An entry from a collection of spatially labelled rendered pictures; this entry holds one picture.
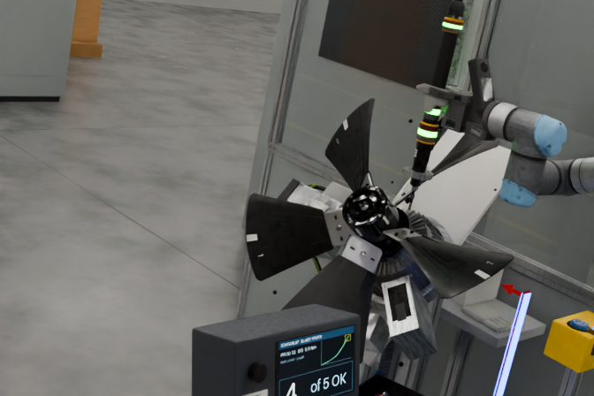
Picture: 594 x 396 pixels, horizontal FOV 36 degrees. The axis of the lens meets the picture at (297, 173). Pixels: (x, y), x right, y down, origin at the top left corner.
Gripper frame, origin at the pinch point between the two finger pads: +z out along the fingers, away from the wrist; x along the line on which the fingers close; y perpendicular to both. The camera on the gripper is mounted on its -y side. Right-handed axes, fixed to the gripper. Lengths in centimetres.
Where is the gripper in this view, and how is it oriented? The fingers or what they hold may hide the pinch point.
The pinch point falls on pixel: (428, 85)
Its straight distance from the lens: 209.0
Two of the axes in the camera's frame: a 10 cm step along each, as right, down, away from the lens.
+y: -1.9, 9.5, 2.6
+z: -6.5, -3.2, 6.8
